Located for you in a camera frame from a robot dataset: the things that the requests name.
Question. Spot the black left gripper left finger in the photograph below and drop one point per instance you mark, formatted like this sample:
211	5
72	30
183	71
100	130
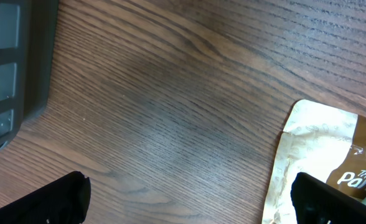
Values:
63	201

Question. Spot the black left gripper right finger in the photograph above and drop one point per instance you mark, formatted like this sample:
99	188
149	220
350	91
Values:
316	202

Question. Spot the brown snack packet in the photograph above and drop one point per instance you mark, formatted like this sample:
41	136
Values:
325	142

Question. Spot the grey plastic mesh basket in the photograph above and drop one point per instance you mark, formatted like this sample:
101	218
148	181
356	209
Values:
27	33

